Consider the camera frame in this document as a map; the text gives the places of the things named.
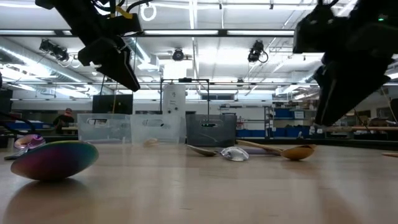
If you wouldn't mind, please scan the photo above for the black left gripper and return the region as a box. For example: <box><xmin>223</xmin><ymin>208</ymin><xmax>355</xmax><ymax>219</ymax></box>
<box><xmin>77</xmin><ymin>36</ymin><xmax>141</xmax><ymax>93</ymax></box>

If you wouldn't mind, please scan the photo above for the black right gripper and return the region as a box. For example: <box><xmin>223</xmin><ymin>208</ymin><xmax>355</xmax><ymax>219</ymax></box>
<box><xmin>313</xmin><ymin>12</ymin><xmax>398</xmax><ymax>127</ymax></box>

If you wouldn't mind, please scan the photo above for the rainbow spoon teal handle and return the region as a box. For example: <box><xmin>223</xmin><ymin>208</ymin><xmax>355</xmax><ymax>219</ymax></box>
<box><xmin>11</xmin><ymin>139</ymin><xmax>100</xmax><ymax>182</ymax></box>

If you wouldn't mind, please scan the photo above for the small pink iridescent spoon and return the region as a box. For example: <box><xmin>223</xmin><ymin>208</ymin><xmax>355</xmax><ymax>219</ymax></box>
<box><xmin>3</xmin><ymin>133</ymin><xmax>47</xmax><ymax>161</ymax></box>

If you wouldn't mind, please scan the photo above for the silver spoon lilac handle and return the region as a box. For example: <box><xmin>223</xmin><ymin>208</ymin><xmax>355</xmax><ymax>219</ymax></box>
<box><xmin>186</xmin><ymin>144</ymin><xmax>276</xmax><ymax>157</ymax></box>
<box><xmin>220</xmin><ymin>146</ymin><xmax>250</xmax><ymax>162</ymax></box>

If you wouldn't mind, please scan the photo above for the wooden beam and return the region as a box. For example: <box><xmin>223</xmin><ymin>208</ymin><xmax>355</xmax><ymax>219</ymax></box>
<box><xmin>313</xmin><ymin>124</ymin><xmax>398</xmax><ymax>132</ymax></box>

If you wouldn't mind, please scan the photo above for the shelf with blue bins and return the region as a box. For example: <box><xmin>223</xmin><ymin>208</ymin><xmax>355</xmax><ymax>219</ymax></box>
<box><xmin>264</xmin><ymin>105</ymin><xmax>307</xmax><ymax>139</ymax></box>

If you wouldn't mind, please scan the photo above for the white machine cabinet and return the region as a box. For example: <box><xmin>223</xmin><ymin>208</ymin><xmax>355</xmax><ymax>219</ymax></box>
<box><xmin>162</xmin><ymin>83</ymin><xmax>187</xmax><ymax>115</ymax></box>

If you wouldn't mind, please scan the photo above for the clear plastic bin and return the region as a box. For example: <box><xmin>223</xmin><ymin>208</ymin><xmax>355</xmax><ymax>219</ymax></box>
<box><xmin>76</xmin><ymin>113</ymin><xmax>133</xmax><ymax>144</ymax></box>
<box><xmin>130</xmin><ymin>114</ymin><xmax>187</xmax><ymax>146</ymax></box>

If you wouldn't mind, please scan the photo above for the black ceiling projector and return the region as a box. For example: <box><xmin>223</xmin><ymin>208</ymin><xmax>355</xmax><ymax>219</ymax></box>
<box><xmin>39</xmin><ymin>39</ymin><xmax>70</xmax><ymax>62</ymax></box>

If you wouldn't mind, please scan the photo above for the person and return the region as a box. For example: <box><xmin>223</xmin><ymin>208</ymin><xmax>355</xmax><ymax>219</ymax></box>
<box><xmin>52</xmin><ymin>108</ymin><xmax>75</xmax><ymax>135</ymax></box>

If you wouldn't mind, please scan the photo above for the blue box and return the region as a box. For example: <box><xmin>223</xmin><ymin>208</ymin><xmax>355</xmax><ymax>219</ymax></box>
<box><xmin>6</xmin><ymin>121</ymin><xmax>49</xmax><ymax>130</ymax></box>

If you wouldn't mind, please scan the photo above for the dark grey plastic bin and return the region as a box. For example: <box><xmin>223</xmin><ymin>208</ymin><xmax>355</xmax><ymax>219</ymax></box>
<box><xmin>185</xmin><ymin>113</ymin><xmax>237</xmax><ymax>147</ymax></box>

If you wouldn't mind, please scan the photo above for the silver ventilation duct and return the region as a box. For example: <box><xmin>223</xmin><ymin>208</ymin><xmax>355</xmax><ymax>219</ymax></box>
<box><xmin>126</xmin><ymin>36</ymin><xmax>162</xmax><ymax>72</ymax></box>

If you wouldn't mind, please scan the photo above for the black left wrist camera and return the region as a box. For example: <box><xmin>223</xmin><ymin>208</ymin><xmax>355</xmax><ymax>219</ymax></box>
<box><xmin>104</xmin><ymin>12</ymin><xmax>144</xmax><ymax>38</ymax></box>

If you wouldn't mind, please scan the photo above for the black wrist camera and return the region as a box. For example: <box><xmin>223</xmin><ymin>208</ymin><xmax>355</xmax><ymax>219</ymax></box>
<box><xmin>104</xmin><ymin>12</ymin><xmax>144</xmax><ymax>38</ymax></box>
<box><xmin>293</xmin><ymin>4</ymin><xmax>351</xmax><ymax>54</ymax></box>

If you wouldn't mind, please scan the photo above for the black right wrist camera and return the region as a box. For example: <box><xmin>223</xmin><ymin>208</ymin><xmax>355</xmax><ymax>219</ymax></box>
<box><xmin>293</xmin><ymin>4</ymin><xmax>351</xmax><ymax>54</ymax></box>

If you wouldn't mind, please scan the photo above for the white hanging ring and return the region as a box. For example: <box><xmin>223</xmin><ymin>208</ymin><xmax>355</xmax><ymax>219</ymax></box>
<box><xmin>140</xmin><ymin>2</ymin><xmax>157</xmax><ymax>22</ymax></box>

